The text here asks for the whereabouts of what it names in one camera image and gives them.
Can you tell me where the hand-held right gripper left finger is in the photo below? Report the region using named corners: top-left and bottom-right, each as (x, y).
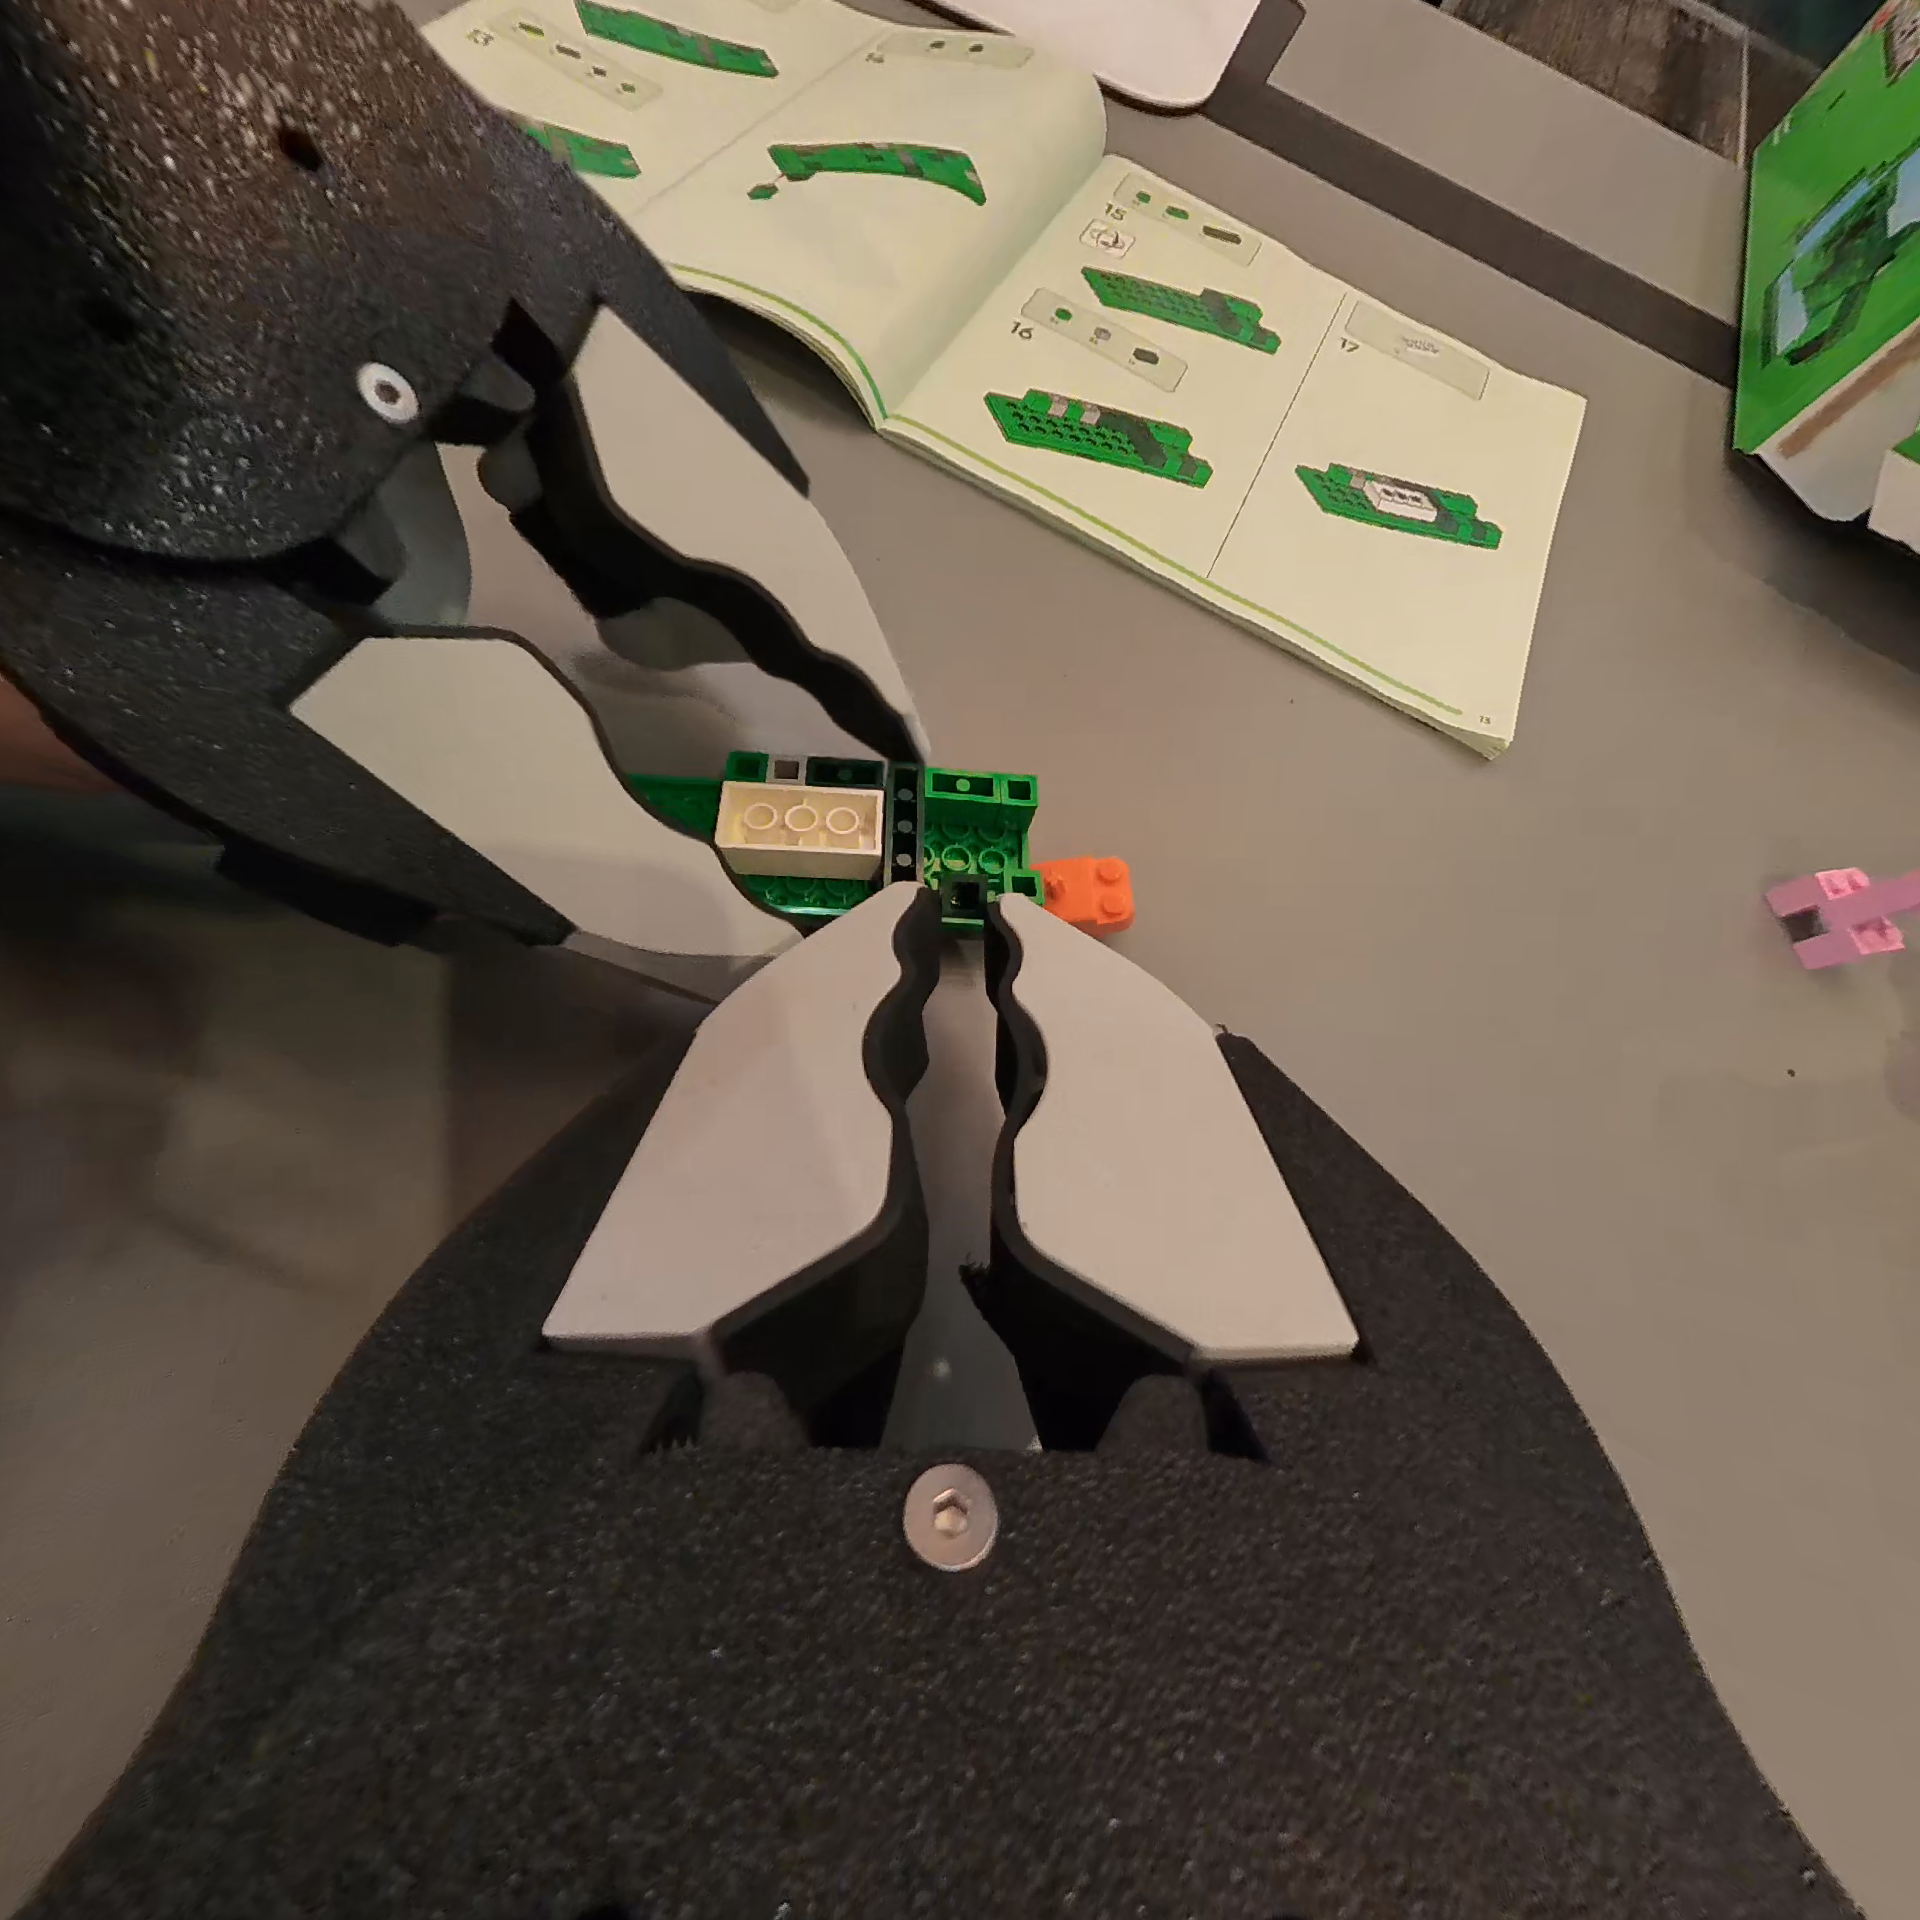
top-left (539, 883), bottom-right (939, 1450)

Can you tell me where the orange toy brick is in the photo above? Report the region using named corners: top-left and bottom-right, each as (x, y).
top-left (1035, 852), bottom-right (1143, 940)

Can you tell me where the pink toy brick piece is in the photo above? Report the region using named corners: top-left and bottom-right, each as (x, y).
top-left (1762, 867), bottom-right (1920, 971)

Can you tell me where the white board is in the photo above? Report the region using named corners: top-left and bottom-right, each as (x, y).
top-left (931, 0), bottom-right (1307, 115)

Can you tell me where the green cardboard box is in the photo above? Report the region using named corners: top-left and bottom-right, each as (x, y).
top-left (1733, 0), bottom-right (1920, 535)

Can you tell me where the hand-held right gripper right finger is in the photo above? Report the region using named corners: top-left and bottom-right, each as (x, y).
top-left (960, 893), bottom-right (1360, 1450)

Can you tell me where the building instruction booklet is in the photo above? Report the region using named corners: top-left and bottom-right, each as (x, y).
top-left (421, 0), bottom-right (1589, 762)

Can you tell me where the green toy brick model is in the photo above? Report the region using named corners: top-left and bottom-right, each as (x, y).
top-left (622, 749), bottom-right (1044, 922)

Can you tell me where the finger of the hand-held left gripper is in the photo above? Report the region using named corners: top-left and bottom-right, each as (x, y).
top-left (287, 627), bottom-right (804, 999)
top-left (479, 307), bottom-right (928, 759)

